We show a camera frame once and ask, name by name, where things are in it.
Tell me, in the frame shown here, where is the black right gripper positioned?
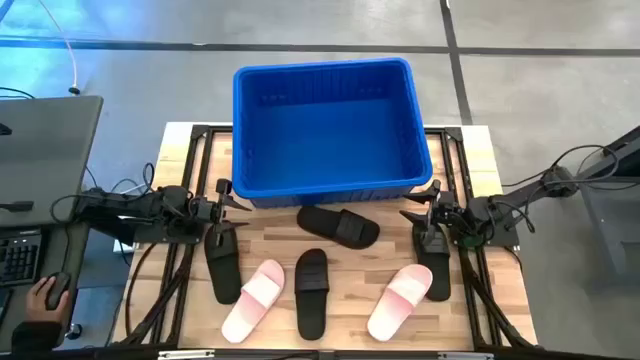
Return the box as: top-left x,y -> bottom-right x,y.
398,185 -> 470,237

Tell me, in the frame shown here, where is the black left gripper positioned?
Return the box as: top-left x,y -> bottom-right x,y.
189,194 -> 253,247

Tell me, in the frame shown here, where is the black slide sandal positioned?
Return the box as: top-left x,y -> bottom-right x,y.
411,224 -> 452,303
296,205 -> 381,251
203,222 -> 243,305
293,248 -> 330,342

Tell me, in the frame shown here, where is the pink slide sandal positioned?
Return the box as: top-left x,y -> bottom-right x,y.
220,258 -> 286,345
366,263 -> 434,343

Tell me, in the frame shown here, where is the person's forearm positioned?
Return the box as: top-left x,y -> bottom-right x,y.
10,319 -> 64,354

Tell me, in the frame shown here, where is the blue plastic bin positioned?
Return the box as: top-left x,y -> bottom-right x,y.
232,57 -> 434,210

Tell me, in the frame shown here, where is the black desk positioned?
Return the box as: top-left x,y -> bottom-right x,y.
0,222 -> 91,351

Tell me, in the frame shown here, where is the black computer mouse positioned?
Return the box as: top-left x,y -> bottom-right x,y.
45,272 -> 72,311

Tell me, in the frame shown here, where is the grey monitor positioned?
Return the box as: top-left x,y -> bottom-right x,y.
0,94 -> 105,229

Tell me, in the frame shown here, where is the person's hand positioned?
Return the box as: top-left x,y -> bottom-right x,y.
25,275 -> 71,325

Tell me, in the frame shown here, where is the black keyboard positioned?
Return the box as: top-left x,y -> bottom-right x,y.
0,228 -> 44,287

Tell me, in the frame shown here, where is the black cable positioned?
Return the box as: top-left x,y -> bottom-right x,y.
109,162 -> 156,196
502,143 -> 622,190

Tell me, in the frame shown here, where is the black aluminium table frame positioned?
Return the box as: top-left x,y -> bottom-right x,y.
112,123 -> 539,351

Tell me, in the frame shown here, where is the silver metal bracket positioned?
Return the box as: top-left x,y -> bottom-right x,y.
158,349 -> 216,360
437,351 -> 495,360

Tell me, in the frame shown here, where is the white cable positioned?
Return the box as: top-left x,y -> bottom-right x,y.
37,0 -> 82,97

